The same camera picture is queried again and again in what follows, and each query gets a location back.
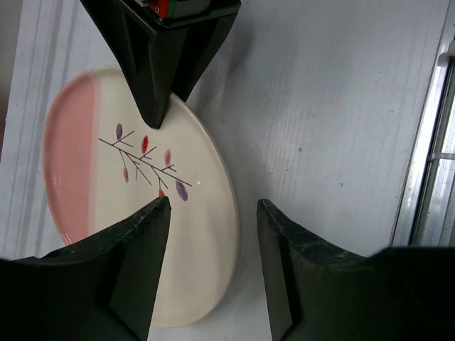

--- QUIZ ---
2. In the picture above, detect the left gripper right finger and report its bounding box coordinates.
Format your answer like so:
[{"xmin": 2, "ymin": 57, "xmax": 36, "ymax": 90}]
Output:
[{"xmin": 257, "ymin": 199, "xmax": 454, "ymax": 340}]

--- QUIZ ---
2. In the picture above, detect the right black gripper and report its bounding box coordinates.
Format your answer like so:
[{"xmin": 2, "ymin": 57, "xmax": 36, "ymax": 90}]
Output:
[{"xmin": 82, "ymin": 0, "xmax": 241, "ymax": 129}]

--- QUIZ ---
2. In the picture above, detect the aluminium front frame rail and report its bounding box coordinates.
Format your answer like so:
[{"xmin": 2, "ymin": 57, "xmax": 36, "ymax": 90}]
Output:
[{"xmin": 390, "ymin": 1, "xmax": 454, "ymax": 247}]

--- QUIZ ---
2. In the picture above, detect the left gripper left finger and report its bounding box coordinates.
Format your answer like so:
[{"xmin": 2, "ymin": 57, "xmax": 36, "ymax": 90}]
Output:
[{"xmin": 1, "ymin": 197, "xmax": 171, "ymax": 340}]

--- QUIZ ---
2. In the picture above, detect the pink cream floral plate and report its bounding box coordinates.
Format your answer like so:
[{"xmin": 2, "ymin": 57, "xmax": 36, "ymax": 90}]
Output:
[{"xmin": 42, "ymin": 67, "xmax": 240, "ymax": 327}]

